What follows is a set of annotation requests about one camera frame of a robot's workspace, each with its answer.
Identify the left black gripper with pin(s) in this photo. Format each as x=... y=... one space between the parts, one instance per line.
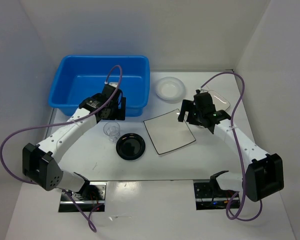
x=119 y=114

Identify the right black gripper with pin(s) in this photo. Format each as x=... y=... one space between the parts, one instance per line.
x=187 y=105

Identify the clear plastic cup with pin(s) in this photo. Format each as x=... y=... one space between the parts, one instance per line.
x=112 y=131

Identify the small rectangular white dish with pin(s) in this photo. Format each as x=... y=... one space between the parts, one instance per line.
x=219 y=101

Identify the large square white plate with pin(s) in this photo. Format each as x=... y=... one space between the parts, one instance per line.
x=167 y=133

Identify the white round bowl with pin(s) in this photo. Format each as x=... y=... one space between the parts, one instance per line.
x=170 y=89

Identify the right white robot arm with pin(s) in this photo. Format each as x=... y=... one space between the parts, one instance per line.
x=262 y=173

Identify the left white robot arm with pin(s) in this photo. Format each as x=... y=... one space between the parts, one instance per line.
x=40 y=162

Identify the blue plastic bin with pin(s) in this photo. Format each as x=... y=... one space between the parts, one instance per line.
x=81 y=76

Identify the black round plate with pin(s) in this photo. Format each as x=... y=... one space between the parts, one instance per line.
x=130 y=146

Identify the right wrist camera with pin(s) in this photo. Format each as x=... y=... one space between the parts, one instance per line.
x=202 y=100

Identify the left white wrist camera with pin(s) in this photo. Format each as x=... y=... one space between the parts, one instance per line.
x=113 y=84

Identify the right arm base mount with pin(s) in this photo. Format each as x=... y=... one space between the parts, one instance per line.
x=206 y=199

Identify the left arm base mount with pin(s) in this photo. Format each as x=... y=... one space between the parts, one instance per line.
x=94 y=199

